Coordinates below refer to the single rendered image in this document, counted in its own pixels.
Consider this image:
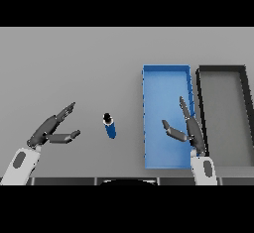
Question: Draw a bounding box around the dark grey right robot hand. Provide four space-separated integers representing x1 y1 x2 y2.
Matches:
161 95 207 157

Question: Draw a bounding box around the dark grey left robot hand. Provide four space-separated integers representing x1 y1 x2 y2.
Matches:
26 101 81 150

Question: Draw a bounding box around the blue bin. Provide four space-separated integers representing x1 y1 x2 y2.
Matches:
141 63 196 171

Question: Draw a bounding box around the dark grey bin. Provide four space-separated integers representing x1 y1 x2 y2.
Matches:
195 64 254 170

